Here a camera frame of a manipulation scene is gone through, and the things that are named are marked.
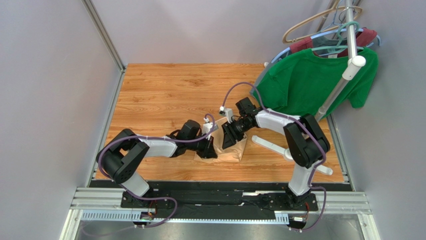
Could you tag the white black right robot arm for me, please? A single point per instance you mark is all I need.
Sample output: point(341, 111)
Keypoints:
point(307, 143)

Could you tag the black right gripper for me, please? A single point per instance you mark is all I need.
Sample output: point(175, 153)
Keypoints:
point(231, 132)

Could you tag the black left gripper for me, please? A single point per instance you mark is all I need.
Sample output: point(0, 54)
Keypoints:
point(208, 151)

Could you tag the silver white clothes rack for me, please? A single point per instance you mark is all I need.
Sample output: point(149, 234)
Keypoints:
point(355, 61)

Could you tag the aluminium front rail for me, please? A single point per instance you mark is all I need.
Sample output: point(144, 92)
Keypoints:
point(344, 214)

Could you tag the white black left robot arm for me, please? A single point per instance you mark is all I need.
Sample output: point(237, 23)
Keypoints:
point(120, 159)

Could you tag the teal plastic hanger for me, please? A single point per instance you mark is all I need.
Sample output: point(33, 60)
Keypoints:
point(345, 35)

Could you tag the beige cloth napkin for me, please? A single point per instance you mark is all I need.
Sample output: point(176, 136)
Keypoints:
point(232, 154)

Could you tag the red garment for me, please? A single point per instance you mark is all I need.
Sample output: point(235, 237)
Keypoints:
point(310, 55)

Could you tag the aluminium frame rail left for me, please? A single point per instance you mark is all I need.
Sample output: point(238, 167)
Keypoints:
point(96, 19)

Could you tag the light blue hanger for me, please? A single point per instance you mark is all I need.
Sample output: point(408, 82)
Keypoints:
point(365, 37)

